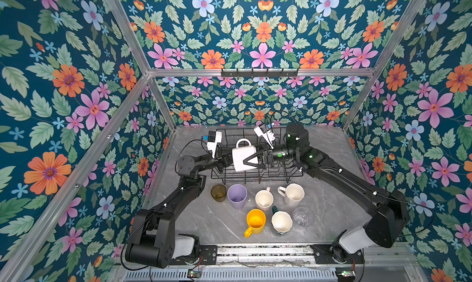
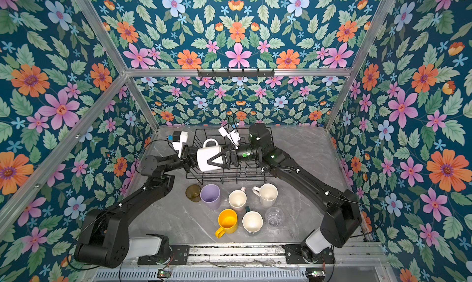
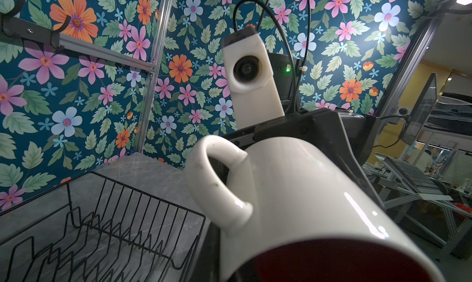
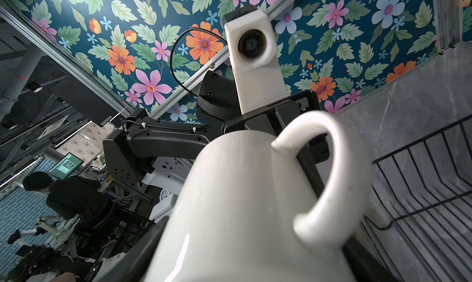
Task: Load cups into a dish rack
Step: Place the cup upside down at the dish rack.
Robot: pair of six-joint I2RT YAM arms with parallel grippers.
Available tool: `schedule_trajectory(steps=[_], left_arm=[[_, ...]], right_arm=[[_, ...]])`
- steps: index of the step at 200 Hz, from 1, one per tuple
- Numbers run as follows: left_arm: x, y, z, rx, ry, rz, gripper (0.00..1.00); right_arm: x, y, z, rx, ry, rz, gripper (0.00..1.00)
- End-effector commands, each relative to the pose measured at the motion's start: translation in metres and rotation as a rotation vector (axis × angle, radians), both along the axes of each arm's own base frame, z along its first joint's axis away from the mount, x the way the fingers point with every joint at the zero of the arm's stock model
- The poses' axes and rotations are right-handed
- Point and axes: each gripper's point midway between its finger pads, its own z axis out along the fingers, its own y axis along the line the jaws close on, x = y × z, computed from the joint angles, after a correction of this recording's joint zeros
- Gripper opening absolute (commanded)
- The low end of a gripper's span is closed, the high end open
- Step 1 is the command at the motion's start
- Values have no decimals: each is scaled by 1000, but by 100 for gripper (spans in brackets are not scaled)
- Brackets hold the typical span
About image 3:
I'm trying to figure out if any black wall hook rail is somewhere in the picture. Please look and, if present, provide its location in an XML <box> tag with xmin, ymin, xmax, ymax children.
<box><xmin>1</xmin><ymin>0</ymin><xmax>71</xmax><ymax>50</ymax></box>

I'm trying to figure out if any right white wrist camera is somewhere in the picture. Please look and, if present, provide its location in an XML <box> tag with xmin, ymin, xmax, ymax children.
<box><xmin>222</xmin><ymin>26</ymin><xmax>285</xmax><ymax>130</ymax></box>

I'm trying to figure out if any computer monitor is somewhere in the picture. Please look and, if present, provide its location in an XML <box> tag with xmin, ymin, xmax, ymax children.
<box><xmin>399</xmin><ymin>73</ymin><xmax>438</xmax><ymax>145</ymax></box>

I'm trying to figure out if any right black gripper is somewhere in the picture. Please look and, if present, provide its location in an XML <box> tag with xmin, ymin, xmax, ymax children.
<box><xmin>224</xmin><ymin>107</ymin><xmax>380</xmax><ymax>204</ymax></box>

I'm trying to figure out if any black wire dish rack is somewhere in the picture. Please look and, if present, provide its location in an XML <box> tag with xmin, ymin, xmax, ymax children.
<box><xmin>1</xmin><ymin>172</ymin><xmax>205</xmax><ymax>282</ymax></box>

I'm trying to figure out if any white mug red interior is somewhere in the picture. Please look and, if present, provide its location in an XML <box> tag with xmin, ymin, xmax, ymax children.
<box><xmin>184</xmin><ymin>135</ymin><xmax>444</xmax><ymax>282</ymax></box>

